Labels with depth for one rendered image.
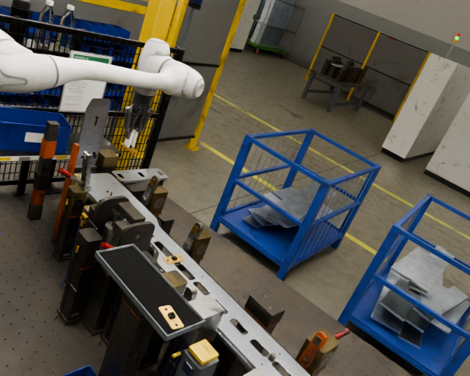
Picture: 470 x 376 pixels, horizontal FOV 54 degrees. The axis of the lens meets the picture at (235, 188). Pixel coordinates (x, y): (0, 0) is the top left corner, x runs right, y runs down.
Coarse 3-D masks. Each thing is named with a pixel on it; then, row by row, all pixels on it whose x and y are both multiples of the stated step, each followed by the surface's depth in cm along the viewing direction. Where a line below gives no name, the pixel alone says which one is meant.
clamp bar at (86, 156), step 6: (84, 156) 180; (90, 156) 181; (96, 156) 183; (84, 162) 183; (90, 162) 182; (84, 168) 184; (90, 168) 184; (84, 174) 185; (90, 174) 186; (84, 180) 186; (84, 186) 187
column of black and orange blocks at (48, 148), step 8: (48, 128) 197; (56, 128) 199; (48, 136) 199; (56, 136) 201; (48, 144) 201; (56, 144) 203; (40, 152) 203; (48, 152) 203; (40, 160) 205; (48, 160) 205; (40, 168) 205; (48, 168) 207; (40, 176) 207; (48, 176) 210; (40, 184) 209; (32, 192) 212; (40, 192) 211; (32, 200) 213; (40, 200) 214; (32, 208) 213; (40, 208) 216; (32, 216) 215; (40, 216) 218
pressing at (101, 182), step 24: (96, 192) 200; (120, 192) 207; (168, 240) 187; (168, 264) 173; (192, 264) 179; (216, 288) 171; (240, 312) 163; (240, 336) 152; (264, 336) 156; (240, 360) 144; (264, 360) 147; (288, 360) 150
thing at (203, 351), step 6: (198, 342) 121; (204, 342) 122; (192, 348) 118; (198, 348) 119; (204, 348) 120; (210, 348) 120; (192, 354) 118; (198, 354) 117; (204, 354) 118; (210, 354) 119; (216, 354) 119; (198, 360) 116; (204, 360) 116; (210, 360) 118
